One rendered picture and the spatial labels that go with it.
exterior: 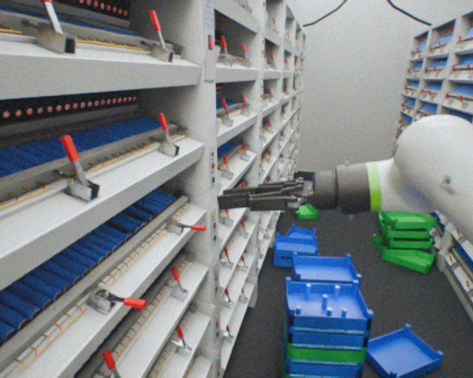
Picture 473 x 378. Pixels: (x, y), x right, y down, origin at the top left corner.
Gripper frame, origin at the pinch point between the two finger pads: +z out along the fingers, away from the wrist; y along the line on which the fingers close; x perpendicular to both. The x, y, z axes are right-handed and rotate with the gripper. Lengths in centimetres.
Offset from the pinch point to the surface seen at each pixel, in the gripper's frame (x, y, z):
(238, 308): -82, 65, 34
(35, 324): -3.6, -34.7, 19.5
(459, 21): 41, 228, -112
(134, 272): -7.7, -16.3, 17.2
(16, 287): -0.4, -31.1, 25.9
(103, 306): -7.3, -26.5, 16.1
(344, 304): -69, 54, -18
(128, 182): 10.3, -16.9, 12.1
